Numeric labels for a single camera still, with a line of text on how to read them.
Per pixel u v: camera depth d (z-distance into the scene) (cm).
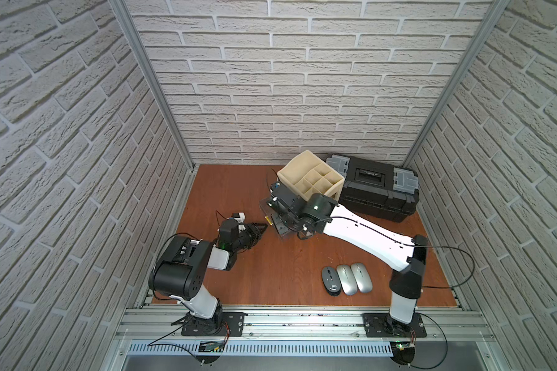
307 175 81
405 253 44
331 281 81
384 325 73
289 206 53
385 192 89
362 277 83
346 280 83
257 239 82
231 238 72
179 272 45
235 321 74
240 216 87
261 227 83
